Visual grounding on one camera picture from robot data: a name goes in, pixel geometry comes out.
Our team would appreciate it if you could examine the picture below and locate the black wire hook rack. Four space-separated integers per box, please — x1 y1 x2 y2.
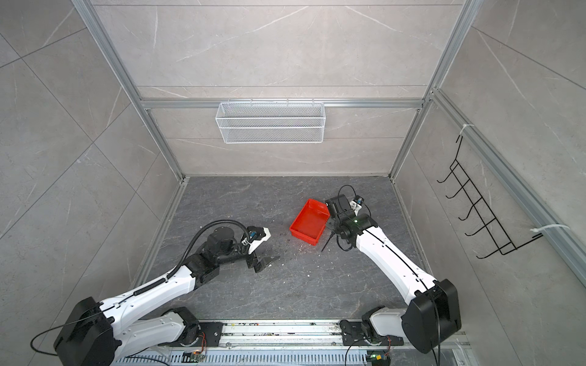
436 136 544 260

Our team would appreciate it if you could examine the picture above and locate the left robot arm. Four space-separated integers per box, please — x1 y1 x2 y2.
53 221 272 365

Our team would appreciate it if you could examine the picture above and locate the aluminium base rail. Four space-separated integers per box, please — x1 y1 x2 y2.
114 319 472 353

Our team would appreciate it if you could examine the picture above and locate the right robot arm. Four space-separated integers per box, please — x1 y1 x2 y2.
326 194 462 354

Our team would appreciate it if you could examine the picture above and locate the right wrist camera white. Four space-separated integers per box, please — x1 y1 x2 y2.
349 195 364 213

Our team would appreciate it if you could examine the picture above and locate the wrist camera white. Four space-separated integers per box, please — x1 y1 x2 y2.
242 226 271 255
349 195 364 213

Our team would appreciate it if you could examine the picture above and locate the white wire mesh basket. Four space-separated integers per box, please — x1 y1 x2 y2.
215 102 327 144

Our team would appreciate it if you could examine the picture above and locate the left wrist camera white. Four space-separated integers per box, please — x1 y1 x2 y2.
242 226 271 255

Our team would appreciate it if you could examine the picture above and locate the red plastic bin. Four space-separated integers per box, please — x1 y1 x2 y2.
289 199 330 246

